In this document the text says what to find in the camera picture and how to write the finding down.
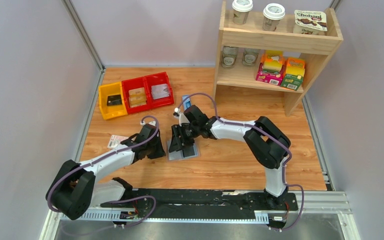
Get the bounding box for pink leather card holder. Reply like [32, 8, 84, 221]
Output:
[166, 139, 200, 162]

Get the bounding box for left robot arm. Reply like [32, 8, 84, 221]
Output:
[45, 123, 166, 220]

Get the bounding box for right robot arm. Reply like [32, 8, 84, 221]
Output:
[168, 105, 291, 198]

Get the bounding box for silver cards in bin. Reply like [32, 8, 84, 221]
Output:
[151, 83, 171, 100]

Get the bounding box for gold cards in bin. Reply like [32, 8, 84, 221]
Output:
[128, 87, 147, 108]

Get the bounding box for black card in bin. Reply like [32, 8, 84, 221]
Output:
[106, 94, 123, 107]

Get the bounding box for blue toothpaste box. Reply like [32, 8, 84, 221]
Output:
[182, 94, 192, 110]

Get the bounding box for yellow plastic bin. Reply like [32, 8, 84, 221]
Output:
[98, 82, 128, 120]

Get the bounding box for red plastic bin right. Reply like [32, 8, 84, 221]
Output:
[144, 72, 175, 109]

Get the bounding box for red plastic bin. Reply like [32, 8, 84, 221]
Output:
[144, 72, 175, 109]
[121, 77, 151, 115]

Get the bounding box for red plastic bin left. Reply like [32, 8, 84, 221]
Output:
[121, 77, 151, 115]

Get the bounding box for left glass jar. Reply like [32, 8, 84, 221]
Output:
[221, 45, 239, 69]

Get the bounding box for glass jar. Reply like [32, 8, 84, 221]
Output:
[242, 48, 260, 67]
[221, 45, 239, 69]

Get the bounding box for right glass jar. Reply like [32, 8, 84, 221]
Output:
[242, 48, 260, 67]

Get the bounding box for pink snack box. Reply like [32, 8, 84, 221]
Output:
[255, 50, 285, 86]

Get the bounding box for green snack box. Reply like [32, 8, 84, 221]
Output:
[280, 57, 306, 91]

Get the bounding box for left paper coffee cup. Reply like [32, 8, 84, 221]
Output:
[232, 0, 254, 25]

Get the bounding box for paper coffee cup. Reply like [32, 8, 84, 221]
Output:
[262, 3, 286, 32]
[232, 0, 254, 25]

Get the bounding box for right paper coffee cup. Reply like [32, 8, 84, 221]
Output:
[262, 3, 286, 32]

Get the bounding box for wooden shelf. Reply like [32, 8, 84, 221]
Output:
[212, 0, 344, 116]

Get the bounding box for Chobani yogurt cup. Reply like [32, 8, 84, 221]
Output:
[292, 10, 328, 35]

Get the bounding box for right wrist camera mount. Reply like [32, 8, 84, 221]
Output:
[173, 107, 189, 126]

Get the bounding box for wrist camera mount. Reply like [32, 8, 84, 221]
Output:
[140, 120, 157, 127]
[173, 107, 189, 126]

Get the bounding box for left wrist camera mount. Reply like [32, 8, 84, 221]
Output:
[140, 120, 157, 127]

